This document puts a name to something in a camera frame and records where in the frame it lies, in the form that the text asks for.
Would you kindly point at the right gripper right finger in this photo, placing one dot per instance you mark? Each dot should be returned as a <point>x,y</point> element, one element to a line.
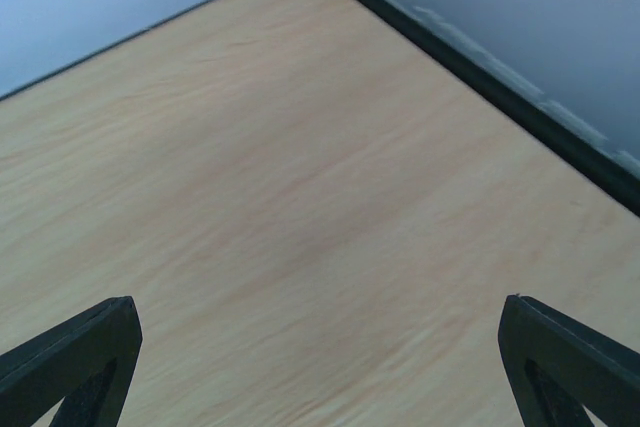
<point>560,371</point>

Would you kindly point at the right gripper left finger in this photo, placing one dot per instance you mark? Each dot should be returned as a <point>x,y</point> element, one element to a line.
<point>84,366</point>

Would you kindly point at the black frame bottom rail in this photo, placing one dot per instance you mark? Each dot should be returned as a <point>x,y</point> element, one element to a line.
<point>599,169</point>

